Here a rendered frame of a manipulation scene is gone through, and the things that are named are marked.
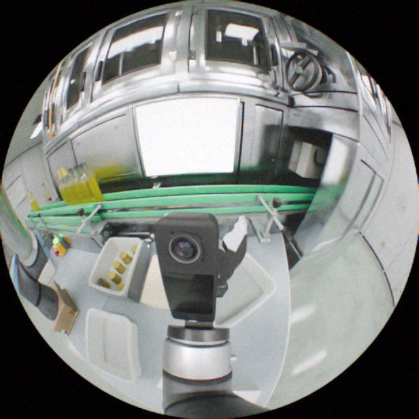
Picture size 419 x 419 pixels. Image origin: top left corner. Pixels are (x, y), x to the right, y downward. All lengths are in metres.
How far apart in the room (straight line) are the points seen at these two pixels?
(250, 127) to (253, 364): 0.84
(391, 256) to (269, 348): 3.05
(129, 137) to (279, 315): 0.86
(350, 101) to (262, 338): 0.73
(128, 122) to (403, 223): 3.57
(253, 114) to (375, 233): 3.11
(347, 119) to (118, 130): 0.82
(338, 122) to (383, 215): 2.81
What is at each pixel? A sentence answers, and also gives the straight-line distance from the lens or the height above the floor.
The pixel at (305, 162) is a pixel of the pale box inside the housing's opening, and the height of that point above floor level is 1.08.
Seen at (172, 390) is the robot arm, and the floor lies 1.03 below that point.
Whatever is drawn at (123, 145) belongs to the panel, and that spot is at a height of 1.15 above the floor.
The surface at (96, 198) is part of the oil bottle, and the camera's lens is 0.64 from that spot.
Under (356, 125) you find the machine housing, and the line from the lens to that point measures 0.47.
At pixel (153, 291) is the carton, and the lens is 0.39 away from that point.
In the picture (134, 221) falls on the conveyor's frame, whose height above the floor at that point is 0.88.
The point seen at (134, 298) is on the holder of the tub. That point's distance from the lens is 0.46.
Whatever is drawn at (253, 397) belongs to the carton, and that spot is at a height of 0.81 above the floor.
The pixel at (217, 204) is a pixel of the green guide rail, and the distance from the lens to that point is 0.44.
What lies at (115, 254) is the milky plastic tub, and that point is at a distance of 0.60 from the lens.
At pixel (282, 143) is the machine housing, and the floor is 1.15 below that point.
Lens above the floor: 1.17
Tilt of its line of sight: 36 degrees down
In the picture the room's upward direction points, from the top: straight up
